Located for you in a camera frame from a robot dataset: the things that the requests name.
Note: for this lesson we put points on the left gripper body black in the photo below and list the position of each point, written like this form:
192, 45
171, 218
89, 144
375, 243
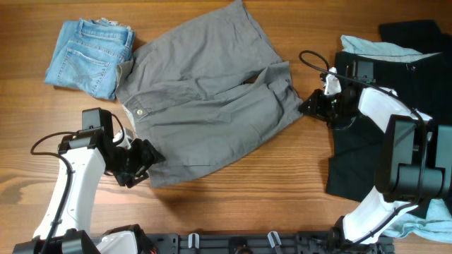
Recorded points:
132, 162

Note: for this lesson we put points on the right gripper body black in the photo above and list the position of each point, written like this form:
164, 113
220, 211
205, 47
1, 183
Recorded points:
329, 107

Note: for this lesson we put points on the grey cotton shorts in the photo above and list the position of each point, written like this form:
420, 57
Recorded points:
206, 94

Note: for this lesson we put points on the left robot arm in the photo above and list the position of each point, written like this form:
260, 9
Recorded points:
85, 156

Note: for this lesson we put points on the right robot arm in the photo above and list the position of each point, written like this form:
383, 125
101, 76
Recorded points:
415, 162

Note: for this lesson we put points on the black garment under pile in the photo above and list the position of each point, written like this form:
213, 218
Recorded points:
422, 84

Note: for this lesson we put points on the black garment at corner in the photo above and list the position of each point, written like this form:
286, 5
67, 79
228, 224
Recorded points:
424, 36

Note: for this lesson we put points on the folded blue denim jeans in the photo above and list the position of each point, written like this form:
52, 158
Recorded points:
87, 54

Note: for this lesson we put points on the light blue garment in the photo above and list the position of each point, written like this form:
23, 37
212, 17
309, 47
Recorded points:
436, 226

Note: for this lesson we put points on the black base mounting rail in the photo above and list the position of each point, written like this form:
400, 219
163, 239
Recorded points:
305, 242

